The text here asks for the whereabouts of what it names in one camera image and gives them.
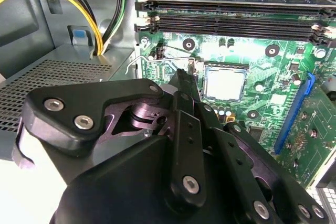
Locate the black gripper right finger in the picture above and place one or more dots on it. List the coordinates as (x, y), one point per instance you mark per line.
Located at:
(236, 182)

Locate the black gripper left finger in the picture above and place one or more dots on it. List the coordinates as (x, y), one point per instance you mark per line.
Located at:
(65, 98)

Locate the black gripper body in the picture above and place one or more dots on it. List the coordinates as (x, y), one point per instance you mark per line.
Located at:
(126, 187)

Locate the silver CPU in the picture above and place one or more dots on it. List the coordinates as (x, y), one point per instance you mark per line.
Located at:
(225, 83)

